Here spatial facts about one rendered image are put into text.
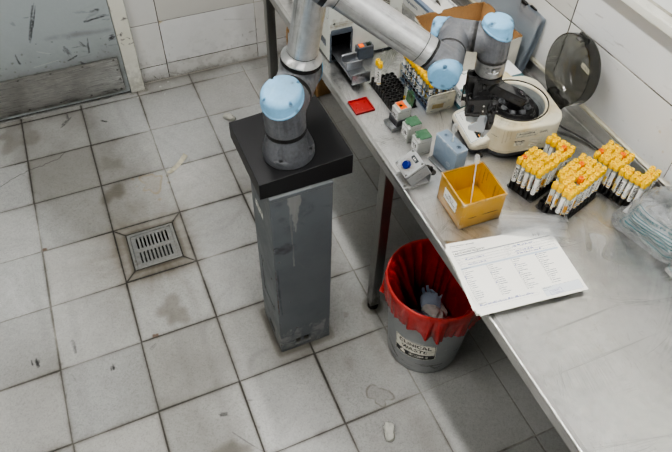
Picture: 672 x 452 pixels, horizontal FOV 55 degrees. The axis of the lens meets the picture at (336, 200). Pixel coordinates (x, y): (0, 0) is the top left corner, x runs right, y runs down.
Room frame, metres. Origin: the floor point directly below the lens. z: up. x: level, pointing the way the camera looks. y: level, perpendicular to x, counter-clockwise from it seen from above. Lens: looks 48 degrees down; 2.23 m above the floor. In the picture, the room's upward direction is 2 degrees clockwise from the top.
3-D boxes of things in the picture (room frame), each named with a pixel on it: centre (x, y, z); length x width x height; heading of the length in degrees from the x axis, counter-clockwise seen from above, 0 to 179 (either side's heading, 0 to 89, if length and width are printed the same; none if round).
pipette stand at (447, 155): (1.38, -0.33, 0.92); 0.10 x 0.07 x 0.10; 31
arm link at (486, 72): (1.34, -0.38, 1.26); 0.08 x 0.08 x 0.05
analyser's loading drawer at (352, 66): (1.83, -0.03, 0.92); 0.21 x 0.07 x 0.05; 25
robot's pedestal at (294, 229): (1.35, 0.14, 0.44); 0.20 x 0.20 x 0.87; 25
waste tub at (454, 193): (1.21, -0.37, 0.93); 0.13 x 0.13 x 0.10; 22
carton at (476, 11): (1.90, -0.43, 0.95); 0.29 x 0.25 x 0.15; 115
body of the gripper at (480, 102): (1.34, -0.37, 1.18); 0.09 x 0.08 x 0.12; 92
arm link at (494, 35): (1.35, -0.37, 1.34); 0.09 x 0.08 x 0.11; 76
